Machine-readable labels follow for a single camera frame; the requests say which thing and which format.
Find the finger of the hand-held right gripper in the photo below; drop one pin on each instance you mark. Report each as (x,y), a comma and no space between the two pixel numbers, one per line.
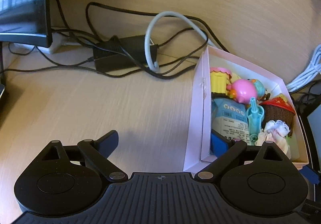
(311,175)

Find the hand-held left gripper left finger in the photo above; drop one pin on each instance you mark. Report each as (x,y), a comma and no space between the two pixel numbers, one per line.
(110,140)

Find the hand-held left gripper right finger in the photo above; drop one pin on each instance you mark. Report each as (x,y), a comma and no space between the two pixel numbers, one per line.
(218,145)

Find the pink cardboard box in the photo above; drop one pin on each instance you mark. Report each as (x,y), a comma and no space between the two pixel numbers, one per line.
(198,113)

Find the teal syringe toy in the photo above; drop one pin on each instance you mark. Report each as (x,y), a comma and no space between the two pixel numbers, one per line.
(254,119)

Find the pink pig toy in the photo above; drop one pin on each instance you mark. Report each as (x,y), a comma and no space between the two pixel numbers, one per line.
(243,89)

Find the yellow cupcake toy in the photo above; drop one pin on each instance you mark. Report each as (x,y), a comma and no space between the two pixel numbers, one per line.
(218,82)

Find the crochet doll with red hat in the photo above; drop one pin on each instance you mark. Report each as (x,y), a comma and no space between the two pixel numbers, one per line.
(277,113)

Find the blue milk carton toy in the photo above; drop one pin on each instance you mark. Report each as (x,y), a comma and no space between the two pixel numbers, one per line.
(229,119)

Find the dark flat device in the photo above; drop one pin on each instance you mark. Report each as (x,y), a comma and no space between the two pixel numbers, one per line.
(311,123)

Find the white lace doll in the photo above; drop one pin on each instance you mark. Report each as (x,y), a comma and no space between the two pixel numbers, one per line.
(275,133)

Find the blue headed toy figure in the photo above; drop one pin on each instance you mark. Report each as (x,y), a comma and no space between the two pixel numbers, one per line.
(260,87)

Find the black power adapter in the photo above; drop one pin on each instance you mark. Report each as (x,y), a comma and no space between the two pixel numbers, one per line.
(120,55)

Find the white power strip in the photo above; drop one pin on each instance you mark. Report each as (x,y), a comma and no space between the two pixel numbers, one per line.
(56,44)

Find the black device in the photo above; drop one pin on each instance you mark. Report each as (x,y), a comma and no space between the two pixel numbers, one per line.
(3,99)

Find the black computer monitor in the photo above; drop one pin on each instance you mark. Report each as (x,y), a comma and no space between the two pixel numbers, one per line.
(25,0)

